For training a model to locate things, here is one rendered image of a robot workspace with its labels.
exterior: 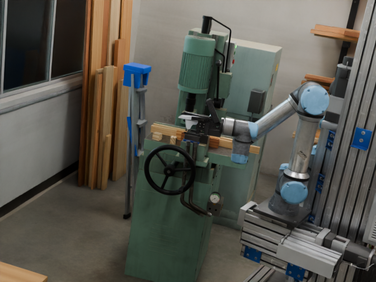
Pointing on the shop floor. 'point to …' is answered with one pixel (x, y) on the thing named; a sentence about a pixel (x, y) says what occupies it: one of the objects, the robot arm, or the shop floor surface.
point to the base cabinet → (168, 230)
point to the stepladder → (135, 124)
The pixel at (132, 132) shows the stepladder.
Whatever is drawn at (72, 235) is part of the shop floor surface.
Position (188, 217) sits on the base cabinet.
